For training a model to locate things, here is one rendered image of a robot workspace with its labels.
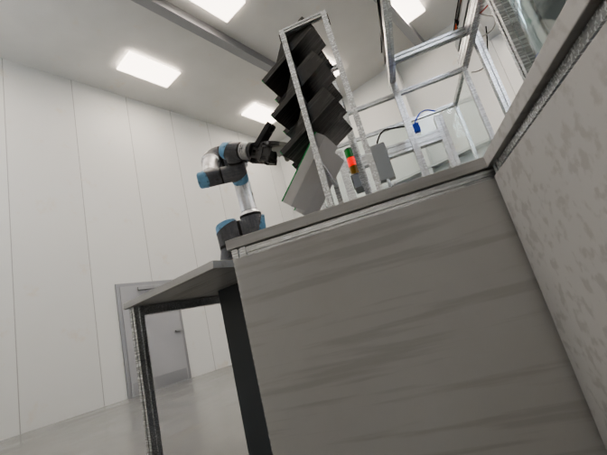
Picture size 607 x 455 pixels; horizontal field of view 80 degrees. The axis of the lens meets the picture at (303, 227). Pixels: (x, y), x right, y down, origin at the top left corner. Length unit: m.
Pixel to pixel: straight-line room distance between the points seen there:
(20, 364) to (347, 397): 6.88
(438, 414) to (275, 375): 0.40
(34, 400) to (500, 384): 7.18
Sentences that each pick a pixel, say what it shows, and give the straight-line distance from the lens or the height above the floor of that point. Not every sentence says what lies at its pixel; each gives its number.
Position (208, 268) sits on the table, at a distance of 1.32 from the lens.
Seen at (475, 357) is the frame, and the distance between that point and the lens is 0.97.
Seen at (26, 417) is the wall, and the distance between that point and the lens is 7.59.
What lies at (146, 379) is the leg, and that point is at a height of 0.51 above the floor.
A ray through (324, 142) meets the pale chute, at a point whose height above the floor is 1.17.
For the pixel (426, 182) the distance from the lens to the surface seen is 0.98.
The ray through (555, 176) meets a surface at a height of 0.70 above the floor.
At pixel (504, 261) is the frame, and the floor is 0.60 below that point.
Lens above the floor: 0.59
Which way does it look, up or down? 14 degrees up
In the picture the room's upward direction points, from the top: 14 degrees counter-clockwise
